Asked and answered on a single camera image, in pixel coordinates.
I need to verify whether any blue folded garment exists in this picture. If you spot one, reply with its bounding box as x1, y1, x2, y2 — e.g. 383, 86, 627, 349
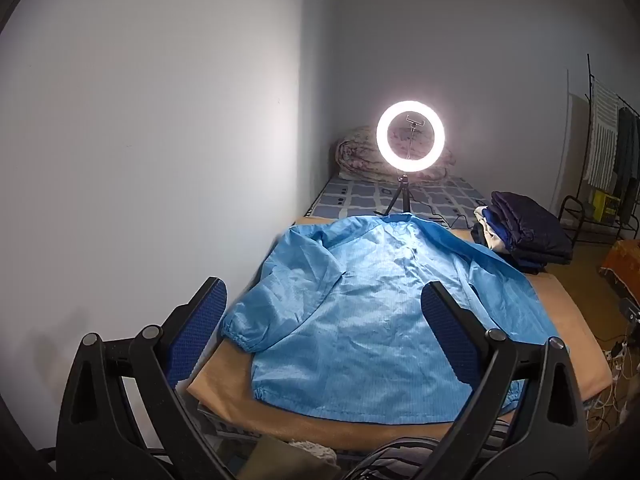
481, 207, 516, 261

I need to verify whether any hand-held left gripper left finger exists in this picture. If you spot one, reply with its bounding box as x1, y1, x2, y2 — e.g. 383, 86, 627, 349
55, 276, 236, 480

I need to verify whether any blue jacket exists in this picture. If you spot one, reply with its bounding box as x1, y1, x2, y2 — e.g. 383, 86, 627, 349
220, 212, 568, 417

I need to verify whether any white cable bundle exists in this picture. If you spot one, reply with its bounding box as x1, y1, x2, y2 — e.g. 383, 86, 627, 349
585, 330, 640, 436

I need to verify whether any person's striped clothing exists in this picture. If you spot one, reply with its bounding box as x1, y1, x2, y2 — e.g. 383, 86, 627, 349
345, 417, 516, 480

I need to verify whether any blue checked bed sheet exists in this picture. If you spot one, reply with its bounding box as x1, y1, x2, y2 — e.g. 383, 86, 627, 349
197, 175, 493, 443

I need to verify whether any black tripod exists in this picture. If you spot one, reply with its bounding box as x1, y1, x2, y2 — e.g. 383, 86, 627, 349
374, 172, 415, 217

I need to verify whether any orange box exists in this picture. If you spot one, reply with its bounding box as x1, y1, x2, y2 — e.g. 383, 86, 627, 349
599, 239, 640, 306

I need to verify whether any cream folded garment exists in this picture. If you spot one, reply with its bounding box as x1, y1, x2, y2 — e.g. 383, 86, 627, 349
474, 205, 511, 256

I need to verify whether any yellow box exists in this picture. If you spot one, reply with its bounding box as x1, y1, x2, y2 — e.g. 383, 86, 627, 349
592, 190, 621, 222

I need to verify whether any white ring light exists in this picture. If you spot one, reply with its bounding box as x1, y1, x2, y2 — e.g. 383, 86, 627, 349
376, 100, 446, 170

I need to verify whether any floral folded quilt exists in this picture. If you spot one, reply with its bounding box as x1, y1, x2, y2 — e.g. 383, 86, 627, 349
334, 125, 457, 183

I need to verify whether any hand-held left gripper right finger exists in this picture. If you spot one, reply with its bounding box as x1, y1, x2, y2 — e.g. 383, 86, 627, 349
421, 281, 591, 480

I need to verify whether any olive cloth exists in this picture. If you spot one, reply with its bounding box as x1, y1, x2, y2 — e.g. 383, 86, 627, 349
235, 435, 346, 480

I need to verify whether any black clothes drying rack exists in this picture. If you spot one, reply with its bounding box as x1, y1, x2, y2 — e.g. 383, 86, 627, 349
557, 52, 640, 241

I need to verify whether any pile of folded dark clothes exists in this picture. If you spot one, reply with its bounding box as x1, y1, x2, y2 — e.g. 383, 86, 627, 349
487, 191, 573, 275

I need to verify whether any white striped towel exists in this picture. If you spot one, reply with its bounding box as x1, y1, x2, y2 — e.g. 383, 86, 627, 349
585, 78, 620, 188

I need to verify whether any tan blanket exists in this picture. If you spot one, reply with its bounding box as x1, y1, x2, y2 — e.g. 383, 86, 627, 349
186, 215, 613, 448

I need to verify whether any black ring light cable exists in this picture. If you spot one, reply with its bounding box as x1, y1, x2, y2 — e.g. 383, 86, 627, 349
422, 215, 476, 231

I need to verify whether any dark hanging garment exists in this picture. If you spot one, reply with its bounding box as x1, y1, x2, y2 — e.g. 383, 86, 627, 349
612, 106, 640, 238

